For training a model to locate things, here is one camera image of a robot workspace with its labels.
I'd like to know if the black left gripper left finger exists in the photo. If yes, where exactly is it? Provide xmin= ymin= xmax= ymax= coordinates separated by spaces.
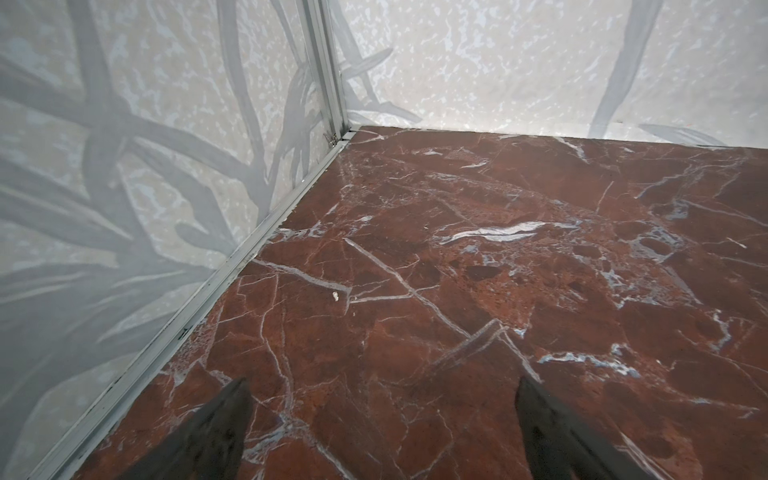
xmin=119 ymin=378 xmax=254 ymax=479

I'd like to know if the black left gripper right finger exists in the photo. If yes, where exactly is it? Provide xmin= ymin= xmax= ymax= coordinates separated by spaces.
xmin=514 ymin=376 xmax=651 ymax=479

